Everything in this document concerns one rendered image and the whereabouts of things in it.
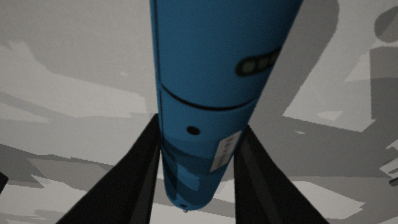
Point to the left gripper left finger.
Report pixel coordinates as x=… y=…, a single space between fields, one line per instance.
x=112 y=199

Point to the dark blue electric screwdriver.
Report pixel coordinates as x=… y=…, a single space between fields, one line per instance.
x=212 y=60

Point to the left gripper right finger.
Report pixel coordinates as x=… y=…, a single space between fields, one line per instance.
x=281 y=201

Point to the red and black screwdriver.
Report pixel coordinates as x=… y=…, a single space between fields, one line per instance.
x=394 y=182

